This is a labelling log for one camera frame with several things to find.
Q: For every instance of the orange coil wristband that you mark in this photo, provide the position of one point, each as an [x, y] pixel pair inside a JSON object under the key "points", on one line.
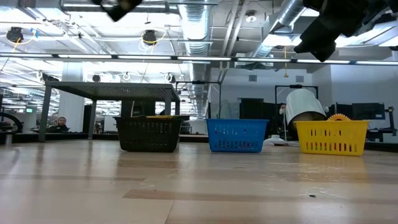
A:
{"points": [[339, 117]]}

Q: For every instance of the silver ventilation duct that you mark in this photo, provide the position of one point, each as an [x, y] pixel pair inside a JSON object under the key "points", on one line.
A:
{"points": [[194, 31], [289, 12]]}

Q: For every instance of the black cabinet panel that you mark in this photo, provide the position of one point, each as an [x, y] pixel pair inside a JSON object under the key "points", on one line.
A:
{"points": [[252, 109]]}

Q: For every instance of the black monitor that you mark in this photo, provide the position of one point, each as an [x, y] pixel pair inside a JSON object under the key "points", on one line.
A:
{"points": [[343, 111], [140, 109], [368, 111]]}

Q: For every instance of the yellow plastic basket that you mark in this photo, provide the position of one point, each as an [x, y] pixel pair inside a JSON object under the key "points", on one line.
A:
{"points": [[332, 130]]}

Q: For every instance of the black ceiling spotlight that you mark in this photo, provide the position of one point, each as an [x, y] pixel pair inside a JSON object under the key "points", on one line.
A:
{"points": [[15, 34], [150, 37]]}

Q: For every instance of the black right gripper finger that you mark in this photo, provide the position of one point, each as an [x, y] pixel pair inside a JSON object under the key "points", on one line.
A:
{"points": [[318, 42]]}

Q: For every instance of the blue plastic basket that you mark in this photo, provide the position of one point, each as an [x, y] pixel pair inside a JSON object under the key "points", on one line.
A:
{"points": [[236, 133]]}

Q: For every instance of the long ceiling light bar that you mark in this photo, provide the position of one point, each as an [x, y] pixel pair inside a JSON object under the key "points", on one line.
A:
{"points": [[84, 56]]}

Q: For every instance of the white cylindrical spot lamp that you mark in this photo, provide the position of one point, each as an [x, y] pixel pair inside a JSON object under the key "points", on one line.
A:
{"points": [[303, 102]]}

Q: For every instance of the person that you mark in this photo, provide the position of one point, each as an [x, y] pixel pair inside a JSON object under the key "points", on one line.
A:
{"points": [[281, 113], [59, 126]]}

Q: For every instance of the black plastic basket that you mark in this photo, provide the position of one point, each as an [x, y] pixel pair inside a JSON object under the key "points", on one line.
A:
{"points": [[149, 137]]}

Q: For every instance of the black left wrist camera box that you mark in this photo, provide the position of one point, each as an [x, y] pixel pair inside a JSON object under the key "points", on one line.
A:
{"points": [[119, 7]]}

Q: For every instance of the yellow green Crayola crayon box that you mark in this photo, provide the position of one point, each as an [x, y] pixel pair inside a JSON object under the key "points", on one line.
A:
{"points": [[161, 117]]}

